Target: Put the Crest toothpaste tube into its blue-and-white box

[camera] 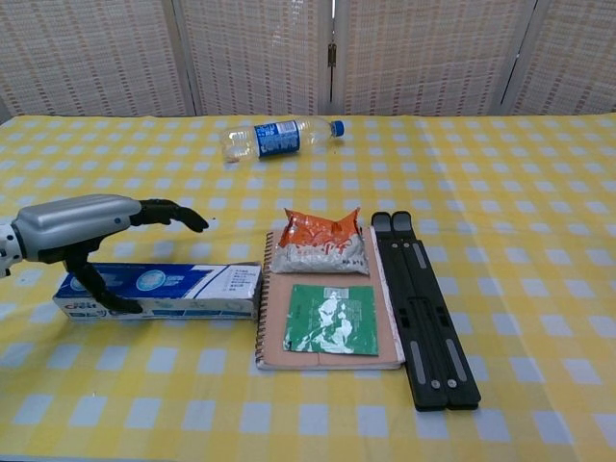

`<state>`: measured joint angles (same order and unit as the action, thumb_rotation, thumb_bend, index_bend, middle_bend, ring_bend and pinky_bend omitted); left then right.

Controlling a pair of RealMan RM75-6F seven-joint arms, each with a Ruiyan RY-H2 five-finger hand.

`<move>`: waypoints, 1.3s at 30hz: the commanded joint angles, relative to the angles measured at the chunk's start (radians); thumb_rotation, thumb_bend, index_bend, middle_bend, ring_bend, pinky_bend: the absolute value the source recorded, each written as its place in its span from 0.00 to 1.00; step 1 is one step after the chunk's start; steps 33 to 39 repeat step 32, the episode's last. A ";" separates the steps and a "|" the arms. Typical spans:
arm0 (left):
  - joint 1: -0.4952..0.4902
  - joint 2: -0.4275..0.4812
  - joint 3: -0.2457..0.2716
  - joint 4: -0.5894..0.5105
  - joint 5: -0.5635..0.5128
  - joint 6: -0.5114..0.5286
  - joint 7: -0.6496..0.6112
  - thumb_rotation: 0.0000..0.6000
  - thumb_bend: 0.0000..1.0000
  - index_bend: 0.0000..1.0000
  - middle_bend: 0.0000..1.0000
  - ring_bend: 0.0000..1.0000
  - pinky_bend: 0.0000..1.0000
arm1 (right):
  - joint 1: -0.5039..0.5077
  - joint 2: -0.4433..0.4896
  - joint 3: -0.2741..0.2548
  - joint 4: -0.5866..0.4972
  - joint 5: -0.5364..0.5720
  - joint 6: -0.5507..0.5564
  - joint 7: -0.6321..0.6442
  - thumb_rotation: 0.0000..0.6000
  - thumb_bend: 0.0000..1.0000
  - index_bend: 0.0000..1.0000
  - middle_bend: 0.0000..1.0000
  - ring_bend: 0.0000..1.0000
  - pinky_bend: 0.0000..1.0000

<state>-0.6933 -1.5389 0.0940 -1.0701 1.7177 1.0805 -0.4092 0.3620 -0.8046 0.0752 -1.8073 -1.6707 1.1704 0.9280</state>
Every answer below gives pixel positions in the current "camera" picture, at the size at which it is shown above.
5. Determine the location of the yellow checkered tablecloth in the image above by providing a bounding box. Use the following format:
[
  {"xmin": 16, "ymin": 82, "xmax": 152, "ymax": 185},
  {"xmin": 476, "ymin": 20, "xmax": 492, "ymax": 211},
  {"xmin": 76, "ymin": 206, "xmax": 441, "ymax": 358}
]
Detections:
[{"xmin": 0, "ymin": 114, "xmax": 616, "ymax": 462}]

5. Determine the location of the clear bottle with blue label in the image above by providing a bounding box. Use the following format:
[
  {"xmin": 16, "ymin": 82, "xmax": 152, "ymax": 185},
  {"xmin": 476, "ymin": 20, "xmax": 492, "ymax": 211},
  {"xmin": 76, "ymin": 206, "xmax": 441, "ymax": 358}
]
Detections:
[{"xmin": 219, "ymin": 117, "xmax": 347, "ymax": 164}]

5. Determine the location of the orange and white snack bag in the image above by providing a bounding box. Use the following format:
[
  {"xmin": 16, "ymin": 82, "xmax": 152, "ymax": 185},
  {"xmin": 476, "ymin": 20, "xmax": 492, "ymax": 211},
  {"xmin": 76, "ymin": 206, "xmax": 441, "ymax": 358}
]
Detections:
[{"xmin": 269, "ymin": 206, "xmax": 371, "ymax": 278}]

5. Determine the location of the woven folding screen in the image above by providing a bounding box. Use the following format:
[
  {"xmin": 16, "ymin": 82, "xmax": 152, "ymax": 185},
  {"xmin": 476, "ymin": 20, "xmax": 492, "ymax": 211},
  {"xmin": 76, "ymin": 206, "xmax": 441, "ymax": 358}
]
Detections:
[{"xmin": 0, "ymin": 0, "xmax": 616, "ymax": 117}]

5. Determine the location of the brown spiral notebook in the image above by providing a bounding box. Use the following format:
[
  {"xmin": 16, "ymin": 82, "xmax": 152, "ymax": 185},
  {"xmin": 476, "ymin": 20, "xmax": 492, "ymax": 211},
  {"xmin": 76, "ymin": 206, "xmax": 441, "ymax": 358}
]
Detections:
[{"xmin": 253, "ymin": 225, "xmax": 405, "ymax": 372}]

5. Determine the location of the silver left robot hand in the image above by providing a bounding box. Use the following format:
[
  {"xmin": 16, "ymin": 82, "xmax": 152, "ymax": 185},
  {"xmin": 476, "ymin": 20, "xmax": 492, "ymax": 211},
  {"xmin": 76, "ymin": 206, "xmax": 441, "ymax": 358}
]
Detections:
[{"xmin": 12, "ymin": 193, "xmax": 211, "ymax": 314}]

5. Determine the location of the green foil sachet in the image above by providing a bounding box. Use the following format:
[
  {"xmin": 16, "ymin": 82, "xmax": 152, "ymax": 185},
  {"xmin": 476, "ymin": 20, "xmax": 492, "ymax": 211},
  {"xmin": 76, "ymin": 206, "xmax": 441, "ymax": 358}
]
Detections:
[{"xmin": 281, "ymin": 283, "xmax": 380, "ymax": 357}]

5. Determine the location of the blue and white carton box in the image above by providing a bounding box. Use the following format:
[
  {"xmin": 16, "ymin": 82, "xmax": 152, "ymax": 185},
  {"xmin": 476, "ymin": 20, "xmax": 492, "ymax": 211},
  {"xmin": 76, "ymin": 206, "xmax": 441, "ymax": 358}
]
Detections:
[{"xmin": 52, "ymin": 261, "xmax": 264, "ymax": 321}]

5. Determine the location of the black folding laptop stand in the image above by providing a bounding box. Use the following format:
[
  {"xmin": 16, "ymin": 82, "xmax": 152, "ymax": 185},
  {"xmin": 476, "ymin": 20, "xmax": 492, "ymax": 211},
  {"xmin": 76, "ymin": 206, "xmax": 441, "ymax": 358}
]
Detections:
[{"xmin": 370, "ymin": 210, "xmax": 482, "ymax": 413}]

